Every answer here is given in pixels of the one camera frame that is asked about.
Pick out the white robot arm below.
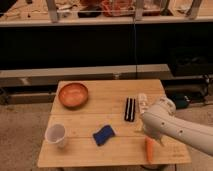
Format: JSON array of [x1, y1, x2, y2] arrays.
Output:
[[141, 97, 213, 156]]

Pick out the black rectangular case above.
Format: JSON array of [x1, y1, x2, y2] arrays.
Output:
[[124, 98, 136, 122]]

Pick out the orange wooden bowl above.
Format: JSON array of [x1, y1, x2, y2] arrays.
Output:
[[58, 82, 89, 108]]

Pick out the white tube bottle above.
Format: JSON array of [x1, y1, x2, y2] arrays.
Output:
[[138, 93, 148, 114]]

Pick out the wooden table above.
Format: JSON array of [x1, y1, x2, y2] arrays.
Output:
[[38, 79, 191, 168]]

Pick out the blue sponge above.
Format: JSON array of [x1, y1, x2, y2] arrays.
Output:
[[93, 125, 115, 146]]

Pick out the white plastic cup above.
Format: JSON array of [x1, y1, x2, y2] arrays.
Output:
[[45, 124, 66, 148]]

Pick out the dark bag on floor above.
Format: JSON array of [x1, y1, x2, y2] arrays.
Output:
[[171, 94, 190, 109]]

